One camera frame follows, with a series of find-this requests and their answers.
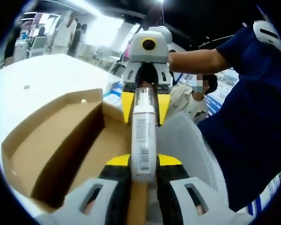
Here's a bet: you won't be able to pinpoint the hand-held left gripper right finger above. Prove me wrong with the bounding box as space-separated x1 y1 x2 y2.
156 154 251 225

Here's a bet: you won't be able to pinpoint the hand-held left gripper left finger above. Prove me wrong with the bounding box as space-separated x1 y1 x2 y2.
60 153 132 225

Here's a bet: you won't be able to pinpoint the white spray bottle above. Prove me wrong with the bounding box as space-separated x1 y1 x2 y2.
130 87 158 183

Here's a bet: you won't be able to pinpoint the brown cardboard shoe box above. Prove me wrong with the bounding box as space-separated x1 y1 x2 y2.
1 88 133 210

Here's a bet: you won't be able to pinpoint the person's right hand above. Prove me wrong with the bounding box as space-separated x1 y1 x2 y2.
138 79 155 89

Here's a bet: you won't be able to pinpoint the blue wet wipes packet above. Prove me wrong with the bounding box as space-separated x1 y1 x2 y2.
102 81 124 110

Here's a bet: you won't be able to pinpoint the blue white display board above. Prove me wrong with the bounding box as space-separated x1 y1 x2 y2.
205 67 239 117

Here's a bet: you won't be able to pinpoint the person's navy shirt torso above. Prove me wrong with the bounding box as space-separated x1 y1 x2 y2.
199 23 281 211

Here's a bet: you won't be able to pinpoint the white grey office chair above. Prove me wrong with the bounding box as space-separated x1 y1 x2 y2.
29 35 50 57

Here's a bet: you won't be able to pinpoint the white worn device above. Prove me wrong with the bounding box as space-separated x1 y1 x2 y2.
252 20 281 54

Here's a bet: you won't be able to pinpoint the pink purple wall screens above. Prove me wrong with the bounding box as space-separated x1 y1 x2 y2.
32 13 50 36

